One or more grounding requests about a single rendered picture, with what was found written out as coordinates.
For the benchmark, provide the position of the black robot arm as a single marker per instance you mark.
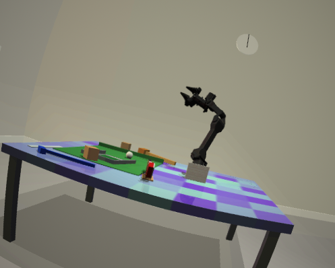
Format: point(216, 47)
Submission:
point(217, 125)

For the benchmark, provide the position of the orange mallet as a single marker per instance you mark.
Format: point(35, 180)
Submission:
point(147, 152)

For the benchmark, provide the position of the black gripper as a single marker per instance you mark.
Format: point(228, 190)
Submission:
point(195, 98)

